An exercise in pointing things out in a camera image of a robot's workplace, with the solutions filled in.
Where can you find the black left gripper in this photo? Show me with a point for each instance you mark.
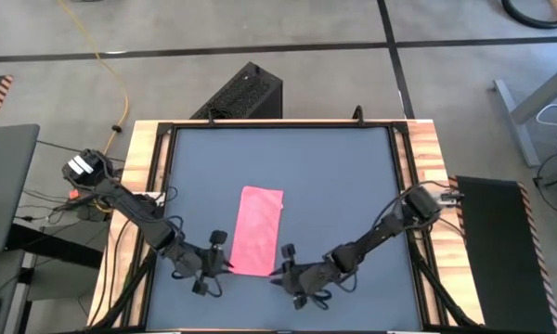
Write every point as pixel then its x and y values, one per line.
pixel 195 262

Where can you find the orange plug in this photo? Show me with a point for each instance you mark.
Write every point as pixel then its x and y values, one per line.
pixel 73 194

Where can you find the grey-blue table mat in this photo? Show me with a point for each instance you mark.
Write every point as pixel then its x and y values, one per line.
pixel 306 162

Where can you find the black metal table frame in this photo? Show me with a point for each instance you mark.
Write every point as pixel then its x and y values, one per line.
pixel 306 124

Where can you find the black stand base bar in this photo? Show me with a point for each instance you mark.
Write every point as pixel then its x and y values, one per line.
pixel 51 246

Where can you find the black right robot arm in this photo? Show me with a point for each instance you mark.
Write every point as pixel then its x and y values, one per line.
pixel 376 236

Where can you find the grey desk leg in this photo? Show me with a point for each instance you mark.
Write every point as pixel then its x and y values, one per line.
pixel 547 90

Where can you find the black perforated computer tower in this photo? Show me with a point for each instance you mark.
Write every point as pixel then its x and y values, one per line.
pixel 246 93

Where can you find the black panel with striped edge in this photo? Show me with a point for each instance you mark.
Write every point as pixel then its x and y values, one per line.
pixel 501 260

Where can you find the grey laptop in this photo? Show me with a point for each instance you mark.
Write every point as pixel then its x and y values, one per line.
pixel 4 185

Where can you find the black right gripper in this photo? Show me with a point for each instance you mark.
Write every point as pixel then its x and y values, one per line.
pixel 308 278

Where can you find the pink towel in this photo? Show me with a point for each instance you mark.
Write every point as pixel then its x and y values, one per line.
pixel 257 232

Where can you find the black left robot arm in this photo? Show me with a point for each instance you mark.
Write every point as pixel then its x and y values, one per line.
pixel 134 211

